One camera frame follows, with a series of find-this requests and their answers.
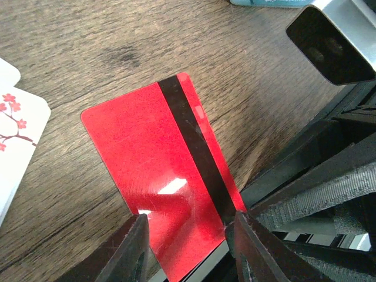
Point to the red card magnetic stripe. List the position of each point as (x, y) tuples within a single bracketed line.
[(163, 156)]

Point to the white blossom card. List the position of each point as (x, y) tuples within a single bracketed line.
[(23, 119)]

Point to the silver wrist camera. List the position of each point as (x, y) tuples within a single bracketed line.
[(338, 38)]

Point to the teal card holder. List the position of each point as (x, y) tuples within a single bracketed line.
[(272, 3)]

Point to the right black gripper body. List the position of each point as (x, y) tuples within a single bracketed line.
[(318, 195)]

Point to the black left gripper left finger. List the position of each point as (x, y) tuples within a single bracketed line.
[(122, 257)]

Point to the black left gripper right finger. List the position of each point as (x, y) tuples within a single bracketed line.
[(261, 256)]

